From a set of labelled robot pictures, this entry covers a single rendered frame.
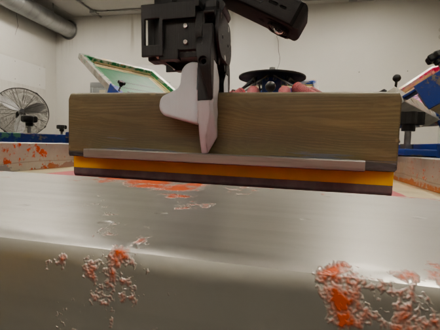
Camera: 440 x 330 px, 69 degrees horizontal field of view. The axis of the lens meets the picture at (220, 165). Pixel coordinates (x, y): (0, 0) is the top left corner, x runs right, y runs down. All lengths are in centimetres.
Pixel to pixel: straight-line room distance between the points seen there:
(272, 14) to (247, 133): 12
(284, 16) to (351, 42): 469
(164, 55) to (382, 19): 491
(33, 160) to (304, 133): 37
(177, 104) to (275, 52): 463
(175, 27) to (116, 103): 11
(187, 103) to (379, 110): 18
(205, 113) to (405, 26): 497
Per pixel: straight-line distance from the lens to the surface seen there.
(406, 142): 60
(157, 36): 36
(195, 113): 32
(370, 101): 34
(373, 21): 516
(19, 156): 49
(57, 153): 55
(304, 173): 34
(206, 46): 32
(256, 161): 32
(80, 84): 592
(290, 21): 34
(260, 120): 33
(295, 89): 133
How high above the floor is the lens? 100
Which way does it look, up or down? 4 degrees down
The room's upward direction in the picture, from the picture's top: 2 degrees clockwise
